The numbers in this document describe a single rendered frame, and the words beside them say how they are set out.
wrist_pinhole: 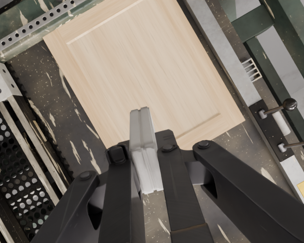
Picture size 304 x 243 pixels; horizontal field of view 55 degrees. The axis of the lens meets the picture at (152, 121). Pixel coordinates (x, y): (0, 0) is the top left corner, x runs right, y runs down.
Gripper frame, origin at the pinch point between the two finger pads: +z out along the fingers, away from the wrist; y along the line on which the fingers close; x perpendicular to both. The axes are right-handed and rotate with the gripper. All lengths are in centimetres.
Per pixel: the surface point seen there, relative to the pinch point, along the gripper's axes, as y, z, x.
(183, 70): 13, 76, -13
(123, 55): -5, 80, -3
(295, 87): 189, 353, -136
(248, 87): 31, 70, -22
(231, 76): 27, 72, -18
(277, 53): 143, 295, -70
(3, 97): -44, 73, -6
